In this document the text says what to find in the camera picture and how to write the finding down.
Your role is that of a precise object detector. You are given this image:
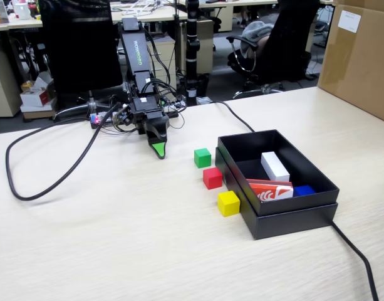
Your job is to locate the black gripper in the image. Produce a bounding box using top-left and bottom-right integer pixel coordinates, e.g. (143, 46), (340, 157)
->
(131, 106), (170, 161)

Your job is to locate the green wooden cube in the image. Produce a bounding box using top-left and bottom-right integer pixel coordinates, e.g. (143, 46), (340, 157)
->
(194, 147), (212, 169)

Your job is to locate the red wooden cube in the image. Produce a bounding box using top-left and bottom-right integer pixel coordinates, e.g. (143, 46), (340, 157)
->
(202, 167), (224, 190)

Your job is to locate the orange and white card box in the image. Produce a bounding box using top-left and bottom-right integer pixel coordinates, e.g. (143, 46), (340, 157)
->
(245, 178), (294, 204)

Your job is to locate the black cardboard box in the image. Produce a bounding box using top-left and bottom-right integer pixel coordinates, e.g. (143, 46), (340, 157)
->
(217, 129), (340, 216)

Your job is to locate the black open box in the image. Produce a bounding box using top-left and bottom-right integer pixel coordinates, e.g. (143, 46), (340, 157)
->
(214, 147), (339, 241)

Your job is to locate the large brown cardboard box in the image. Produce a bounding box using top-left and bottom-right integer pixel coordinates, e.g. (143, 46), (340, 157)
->
(316, 0), (384, 125)

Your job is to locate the white power strip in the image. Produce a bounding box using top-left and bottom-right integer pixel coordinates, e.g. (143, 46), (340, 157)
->
(165, 100), (188, 114)

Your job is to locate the controller board with red light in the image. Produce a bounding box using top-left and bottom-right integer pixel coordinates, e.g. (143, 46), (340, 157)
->
(89, 110), (116, 130)

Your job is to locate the yellow wooden cube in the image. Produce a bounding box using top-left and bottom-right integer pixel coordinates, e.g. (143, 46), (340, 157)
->
(217, 190), (241, 217)

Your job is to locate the black jointed pole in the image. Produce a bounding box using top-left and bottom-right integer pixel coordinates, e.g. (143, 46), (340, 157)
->
(179, 0), (208, 106)

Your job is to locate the narrow beige cabinet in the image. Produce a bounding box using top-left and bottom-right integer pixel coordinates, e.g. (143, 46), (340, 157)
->
(196, 18), (216, 75)

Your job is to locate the white rectangular block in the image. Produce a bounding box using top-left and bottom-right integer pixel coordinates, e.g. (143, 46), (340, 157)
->
(261, 151), (291, 182)

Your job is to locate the black mesh office chair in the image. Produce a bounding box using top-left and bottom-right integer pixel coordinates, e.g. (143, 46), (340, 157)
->
(37, 0), (132, 122)

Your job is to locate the brown floor carton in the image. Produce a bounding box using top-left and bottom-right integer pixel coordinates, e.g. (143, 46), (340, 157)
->
(21, 105), (56, 120)

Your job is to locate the beige office desk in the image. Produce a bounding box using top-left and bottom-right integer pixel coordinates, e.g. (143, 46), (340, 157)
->
(0, 14), (44, 32)
(111, 4), (180, 24)

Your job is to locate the white and red carton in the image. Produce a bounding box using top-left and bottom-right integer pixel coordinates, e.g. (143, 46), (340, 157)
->
(19, 87), (56, 108)

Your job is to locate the grey cloth bundle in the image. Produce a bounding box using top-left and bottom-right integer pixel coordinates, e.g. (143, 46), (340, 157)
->
(241, 20), (276, 59)

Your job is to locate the blue wooden cube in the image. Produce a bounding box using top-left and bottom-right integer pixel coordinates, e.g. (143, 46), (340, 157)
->
(293, 184), (316, 198)

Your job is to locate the black armrest office chair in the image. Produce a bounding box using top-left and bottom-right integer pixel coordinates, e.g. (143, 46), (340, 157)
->
(226, 0), (321, 100)

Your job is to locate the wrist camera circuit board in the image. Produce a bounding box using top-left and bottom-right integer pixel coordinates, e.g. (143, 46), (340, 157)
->
(112, 105), (132, 128)

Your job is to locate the thick black camera cable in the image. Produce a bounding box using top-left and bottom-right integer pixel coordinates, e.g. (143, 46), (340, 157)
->
(5, 102), (122, 201)

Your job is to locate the thick black table cable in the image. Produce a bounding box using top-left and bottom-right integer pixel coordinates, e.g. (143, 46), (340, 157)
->
(194, 100), (380, 301)

